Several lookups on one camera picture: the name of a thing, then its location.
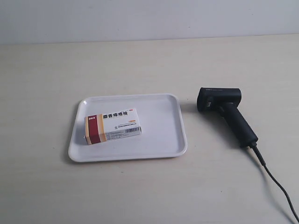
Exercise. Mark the white red medicine box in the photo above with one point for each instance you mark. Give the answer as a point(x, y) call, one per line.
point(111, 126)

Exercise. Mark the white plastic tray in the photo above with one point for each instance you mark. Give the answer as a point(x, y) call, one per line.
point(163, 134)

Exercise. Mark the black handheld barcode scanner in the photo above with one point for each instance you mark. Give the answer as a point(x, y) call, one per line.
point(225, 101)

